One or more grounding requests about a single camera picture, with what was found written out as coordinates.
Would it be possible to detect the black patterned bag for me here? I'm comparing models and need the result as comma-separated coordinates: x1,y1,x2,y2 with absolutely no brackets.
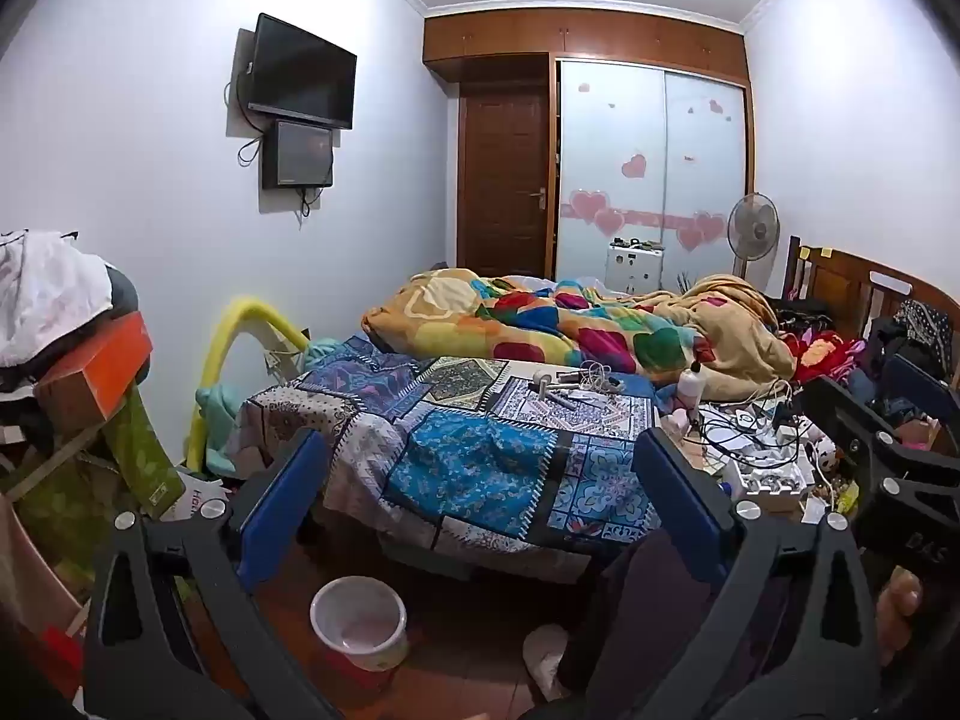
892,298,957,361

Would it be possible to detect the frosted sliding wardrobe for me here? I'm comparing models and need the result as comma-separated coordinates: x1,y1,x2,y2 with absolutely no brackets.
553,52,753,282

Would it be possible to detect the black television cable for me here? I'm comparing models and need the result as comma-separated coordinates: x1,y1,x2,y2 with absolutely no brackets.
223,82,263,166

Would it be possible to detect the brown cardboard box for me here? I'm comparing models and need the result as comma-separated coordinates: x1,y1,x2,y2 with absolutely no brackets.
0,495,83,631

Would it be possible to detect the person's leg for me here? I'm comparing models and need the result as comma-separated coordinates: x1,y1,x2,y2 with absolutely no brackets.
589,529,721,720

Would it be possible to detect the standing electric fan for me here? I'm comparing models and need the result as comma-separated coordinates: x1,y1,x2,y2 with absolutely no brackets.
726,193,781,278

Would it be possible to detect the blue patchwork bedspread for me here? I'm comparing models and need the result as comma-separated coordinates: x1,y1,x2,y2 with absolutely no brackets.
240,337,676,556

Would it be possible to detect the wooden headboard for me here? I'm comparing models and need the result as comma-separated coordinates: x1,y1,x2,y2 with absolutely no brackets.
784,235,960,361

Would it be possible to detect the tangle of cables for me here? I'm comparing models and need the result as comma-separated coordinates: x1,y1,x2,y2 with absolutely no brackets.
697,390,833,481

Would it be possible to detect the white cable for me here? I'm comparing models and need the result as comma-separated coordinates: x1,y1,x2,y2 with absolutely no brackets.
577,361,625,396

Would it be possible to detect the white crumpled cloth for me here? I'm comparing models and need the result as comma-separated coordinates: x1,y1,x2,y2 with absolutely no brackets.
0,229,113,368

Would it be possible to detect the red flat box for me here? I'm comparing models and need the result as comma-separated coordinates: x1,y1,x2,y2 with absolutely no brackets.
41,626,85,698

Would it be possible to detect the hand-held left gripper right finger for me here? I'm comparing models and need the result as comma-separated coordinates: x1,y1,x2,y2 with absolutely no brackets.
634,427,882,720

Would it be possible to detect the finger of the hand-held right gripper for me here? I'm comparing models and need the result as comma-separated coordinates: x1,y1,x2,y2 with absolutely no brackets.
881,354,960,458
799,375,931,481

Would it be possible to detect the white red-print plastic bag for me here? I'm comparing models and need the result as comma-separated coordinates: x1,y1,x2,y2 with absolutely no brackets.
161,480,226,522

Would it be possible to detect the black wall television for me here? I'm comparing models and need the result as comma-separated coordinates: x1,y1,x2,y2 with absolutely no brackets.
246,13,358,131

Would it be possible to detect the small white cabinet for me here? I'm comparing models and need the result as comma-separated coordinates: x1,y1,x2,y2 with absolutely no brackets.
607,240,666,293

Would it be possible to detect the dark grey cushion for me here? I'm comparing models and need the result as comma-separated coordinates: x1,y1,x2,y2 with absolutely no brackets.
109,266,141,316

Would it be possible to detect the brown wooden door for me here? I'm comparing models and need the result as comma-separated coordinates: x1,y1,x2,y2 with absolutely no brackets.
457,79,552,278

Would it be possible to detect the white squeeze bottle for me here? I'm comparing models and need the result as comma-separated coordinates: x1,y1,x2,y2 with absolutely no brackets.
677,360,710,410

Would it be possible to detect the teal cloth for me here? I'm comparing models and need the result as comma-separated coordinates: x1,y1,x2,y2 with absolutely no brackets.
196,337,353,477

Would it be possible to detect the yellow foam tube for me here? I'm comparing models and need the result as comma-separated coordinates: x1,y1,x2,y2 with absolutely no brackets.
186,296,310,470

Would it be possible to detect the colourful patterned quilt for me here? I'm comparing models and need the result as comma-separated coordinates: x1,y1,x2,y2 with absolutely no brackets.
361,270,796,398

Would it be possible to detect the white plastic bin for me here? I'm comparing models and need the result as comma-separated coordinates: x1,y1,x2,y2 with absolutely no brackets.
310,576,410,672

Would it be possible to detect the green patterned box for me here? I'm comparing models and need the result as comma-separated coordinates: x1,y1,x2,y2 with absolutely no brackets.
0,382,187,571

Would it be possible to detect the white slipper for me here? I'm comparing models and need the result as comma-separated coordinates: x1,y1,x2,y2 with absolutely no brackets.
523,622,575,702

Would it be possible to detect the person's right hand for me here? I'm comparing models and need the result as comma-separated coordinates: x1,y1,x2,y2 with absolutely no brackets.
874,567,926,659

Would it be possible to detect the orange cardboard box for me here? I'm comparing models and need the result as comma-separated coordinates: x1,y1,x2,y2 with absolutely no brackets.
34,311,155,428

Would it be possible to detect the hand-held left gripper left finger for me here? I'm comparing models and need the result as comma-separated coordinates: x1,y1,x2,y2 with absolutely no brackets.
82,427,346,720

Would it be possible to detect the small black wall box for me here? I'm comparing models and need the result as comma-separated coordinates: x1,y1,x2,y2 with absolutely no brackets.
262,118,335,191

